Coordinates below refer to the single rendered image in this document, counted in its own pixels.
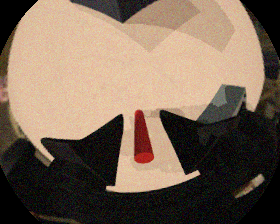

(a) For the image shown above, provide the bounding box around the red peg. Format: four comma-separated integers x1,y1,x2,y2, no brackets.
133,111,155,164

